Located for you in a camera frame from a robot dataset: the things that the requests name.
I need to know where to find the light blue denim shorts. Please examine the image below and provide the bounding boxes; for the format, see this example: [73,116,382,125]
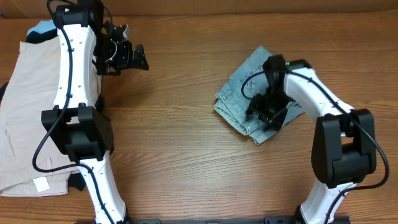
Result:
[213,45,305,146]

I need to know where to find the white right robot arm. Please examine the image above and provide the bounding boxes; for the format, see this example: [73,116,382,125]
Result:
[246,55,376,223]

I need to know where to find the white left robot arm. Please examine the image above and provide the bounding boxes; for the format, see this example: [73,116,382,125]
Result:
[41,1,149,223]

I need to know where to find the light blue shirt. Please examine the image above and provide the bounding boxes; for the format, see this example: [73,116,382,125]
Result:
[27,20,57,35]

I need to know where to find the beige shorts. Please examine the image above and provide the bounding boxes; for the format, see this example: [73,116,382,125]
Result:
[0,35,103,197]

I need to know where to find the black garment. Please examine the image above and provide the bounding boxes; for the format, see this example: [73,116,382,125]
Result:
[0,27,113,192]

